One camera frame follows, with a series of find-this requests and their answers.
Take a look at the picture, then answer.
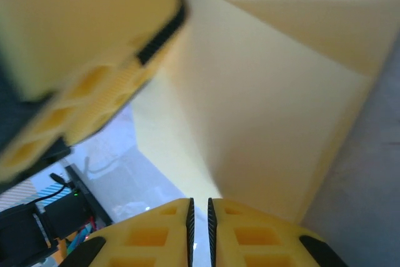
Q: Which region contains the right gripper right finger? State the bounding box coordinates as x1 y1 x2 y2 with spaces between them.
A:
207 197 349 267

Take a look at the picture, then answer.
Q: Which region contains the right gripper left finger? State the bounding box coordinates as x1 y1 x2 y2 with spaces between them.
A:
59 197 195 267

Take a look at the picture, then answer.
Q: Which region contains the yellow cloth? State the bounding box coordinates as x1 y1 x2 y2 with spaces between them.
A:
131 0 400 221

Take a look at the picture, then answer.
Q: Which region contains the black plug cable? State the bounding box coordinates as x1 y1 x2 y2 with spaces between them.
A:
34 171 71 205

